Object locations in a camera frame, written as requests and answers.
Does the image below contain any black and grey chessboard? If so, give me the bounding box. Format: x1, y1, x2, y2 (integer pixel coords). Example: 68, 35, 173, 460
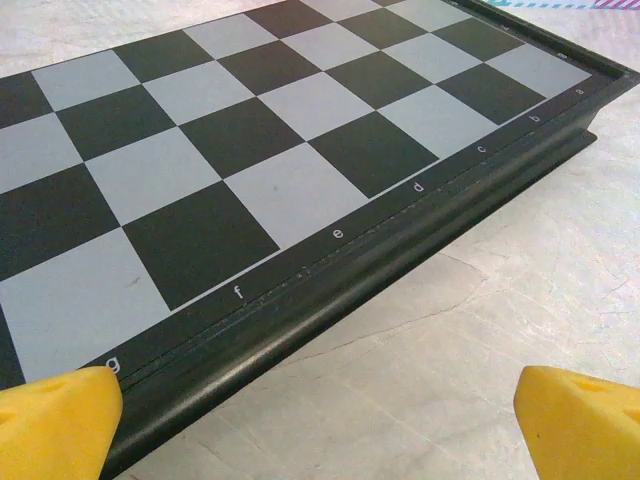
0, 0, 640, 479

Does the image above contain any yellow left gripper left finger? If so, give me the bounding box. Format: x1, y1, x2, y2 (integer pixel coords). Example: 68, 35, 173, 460
0, 366, 125, 480

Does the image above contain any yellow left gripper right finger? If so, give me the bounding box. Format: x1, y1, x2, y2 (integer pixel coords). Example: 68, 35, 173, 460
513, 364, 640, 480

